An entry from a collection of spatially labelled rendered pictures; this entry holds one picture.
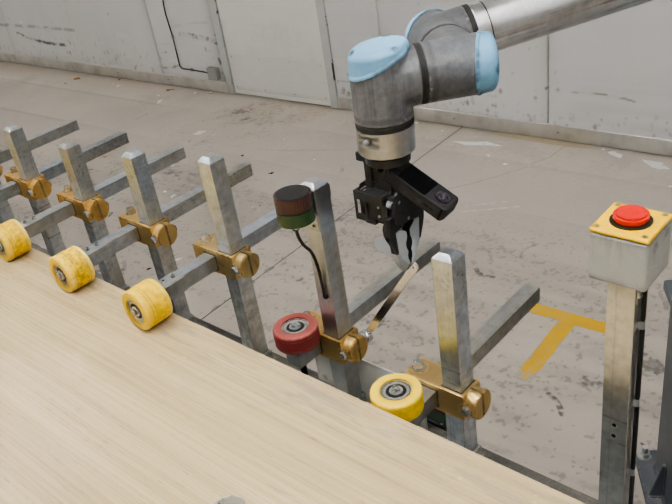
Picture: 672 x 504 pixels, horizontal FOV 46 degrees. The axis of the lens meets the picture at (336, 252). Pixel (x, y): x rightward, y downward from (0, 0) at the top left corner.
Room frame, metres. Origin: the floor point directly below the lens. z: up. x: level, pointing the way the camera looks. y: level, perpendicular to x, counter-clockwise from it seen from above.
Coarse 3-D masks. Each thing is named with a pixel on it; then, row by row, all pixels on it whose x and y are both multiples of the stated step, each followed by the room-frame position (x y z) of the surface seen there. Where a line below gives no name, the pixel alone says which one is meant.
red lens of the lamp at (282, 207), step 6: (306, 186) 1.11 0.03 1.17; (306, 198) 1.08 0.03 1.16; (312, 198) 1.10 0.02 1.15; (276, 204) 1.08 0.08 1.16; (282, 204) 1.07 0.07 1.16; (288, 204) 1.07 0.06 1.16; (294, 204) 1.07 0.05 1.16; (300, 204) 1.07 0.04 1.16; (306, 204) 1.08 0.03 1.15; (312, 204) 1.09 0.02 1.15; (276, 210) 1.09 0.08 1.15; (282, 210) 1.08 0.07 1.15; (288, 210) 1.07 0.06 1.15; (294, 210) 1.07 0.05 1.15; (300, 210) 1.07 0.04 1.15; (306, 210) 1.08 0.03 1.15
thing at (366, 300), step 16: (432, 240) 1.41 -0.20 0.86; (416, 256) 1.35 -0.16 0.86; (432, 256) 1.38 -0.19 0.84; (384, 272) 1.31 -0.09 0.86; (400, 272) 1.30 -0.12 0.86; (416, 272) 1.34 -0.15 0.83; (368, 288) 1.27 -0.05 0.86; (384, 288) 1.27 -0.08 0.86; (352, 304) 1.22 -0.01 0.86; (368, 304) 1.23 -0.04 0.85; (352, 320) 1.20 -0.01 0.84
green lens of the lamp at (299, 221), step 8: (312, 208) 1.09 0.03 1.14; (280, 216) 1.08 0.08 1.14; (288, 216) 1.07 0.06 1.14; (296, 216) 1.07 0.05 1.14; (304, 216) 1.07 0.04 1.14; (312, 216) 1.08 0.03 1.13; (280, 224) 1.08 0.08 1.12; (288, 224) 1.07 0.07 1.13; (296, 224) 1.07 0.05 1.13; (304, 224) 1.07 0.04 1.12
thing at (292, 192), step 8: (280, 192) 1.11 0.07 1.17; (288, 192) 1.10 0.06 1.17; (296, 192) 1.10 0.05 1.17; (304, 192) 1.09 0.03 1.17; (280, 200) 1.08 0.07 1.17; (288, 200) 1.07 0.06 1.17; (312, 224) 1.11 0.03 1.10; (296, 232) 1.09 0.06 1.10; (312, 256) 1.11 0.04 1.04; (320, 272) 1.11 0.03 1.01; (320, 280) 1.11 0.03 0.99; (328, 296) 1.11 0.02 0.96
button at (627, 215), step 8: (624, 208) 0.78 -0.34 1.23; (632, 208) 0.78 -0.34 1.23; (640, 208) 0.77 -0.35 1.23; (616, 216) 0.77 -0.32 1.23; (624, 216) 0.76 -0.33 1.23; (632, 216) 0.76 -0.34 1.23; (640, 216) 0.76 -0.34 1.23; (648, 216) 0.76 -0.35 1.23; (624, 224) 0.75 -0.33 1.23; (632, 224) 0.75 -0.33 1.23; (640, 224) 0.75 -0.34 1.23
